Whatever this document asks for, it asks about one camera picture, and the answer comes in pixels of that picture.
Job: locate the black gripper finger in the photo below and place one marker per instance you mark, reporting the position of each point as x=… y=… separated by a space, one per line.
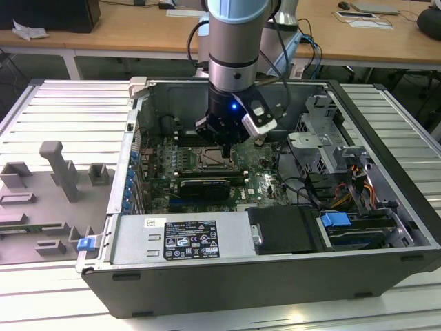
x=229 y=151
x=225 y=151

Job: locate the CPU with silver top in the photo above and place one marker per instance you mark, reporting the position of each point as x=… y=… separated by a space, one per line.
x=212 y=158

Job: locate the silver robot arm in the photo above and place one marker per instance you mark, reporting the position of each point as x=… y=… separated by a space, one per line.
x=234 y=45

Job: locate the CPU socket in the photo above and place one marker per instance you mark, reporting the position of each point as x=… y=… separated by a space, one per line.
x=213 y=168

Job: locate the round coin cell battery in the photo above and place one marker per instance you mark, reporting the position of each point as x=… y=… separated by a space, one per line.
x=259 y=140

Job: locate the black graphics card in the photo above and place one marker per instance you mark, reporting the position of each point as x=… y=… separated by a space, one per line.
x=206 y=189

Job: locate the green motherboard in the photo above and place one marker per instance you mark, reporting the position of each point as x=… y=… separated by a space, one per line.
x=262 y=186

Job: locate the silver chipset heatsink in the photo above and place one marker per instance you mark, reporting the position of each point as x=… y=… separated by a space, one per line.
x=248 y=207

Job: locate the silver metal drive cage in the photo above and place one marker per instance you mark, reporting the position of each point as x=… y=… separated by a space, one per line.
x=320 y=145

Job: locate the black plastic shroud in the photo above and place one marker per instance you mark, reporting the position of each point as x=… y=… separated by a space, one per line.
x=282 y=231

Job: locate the black label sticker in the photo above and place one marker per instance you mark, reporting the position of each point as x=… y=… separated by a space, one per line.
x=191 y=241

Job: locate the silver power supply box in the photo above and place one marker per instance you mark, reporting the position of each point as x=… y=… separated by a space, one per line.
x=138 y=241

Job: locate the hard disk in blue carrier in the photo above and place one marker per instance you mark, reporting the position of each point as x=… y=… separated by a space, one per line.
x=334 y=220

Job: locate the wooden desk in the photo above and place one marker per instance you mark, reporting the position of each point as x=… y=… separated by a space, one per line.
x=138 y=31

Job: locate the black and silver PC case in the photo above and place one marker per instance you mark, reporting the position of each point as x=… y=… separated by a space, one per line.
x=241 y=289

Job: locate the blue plastic case latch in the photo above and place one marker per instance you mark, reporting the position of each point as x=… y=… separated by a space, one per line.
x=85 y=244

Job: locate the dark computer mouse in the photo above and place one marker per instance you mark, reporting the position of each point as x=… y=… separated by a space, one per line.
x=343 y=5

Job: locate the white paper sheets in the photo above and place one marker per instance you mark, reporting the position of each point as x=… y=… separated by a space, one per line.
x=368 y=23

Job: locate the grey parts rack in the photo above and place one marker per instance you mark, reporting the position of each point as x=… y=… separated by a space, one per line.
x=41 y=213

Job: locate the flat grey laptop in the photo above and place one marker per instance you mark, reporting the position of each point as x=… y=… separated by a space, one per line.
x=375 y=7

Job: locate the black box on desk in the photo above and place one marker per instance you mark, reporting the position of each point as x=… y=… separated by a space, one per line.
x=48 y=13

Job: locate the crumpled white paper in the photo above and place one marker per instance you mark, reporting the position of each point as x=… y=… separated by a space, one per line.
x=29 y=31

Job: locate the green RAM stick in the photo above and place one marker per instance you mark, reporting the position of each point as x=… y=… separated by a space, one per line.
x=13 y=231

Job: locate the black round bag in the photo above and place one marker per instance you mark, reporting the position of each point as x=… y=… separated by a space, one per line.
x=430 y=22

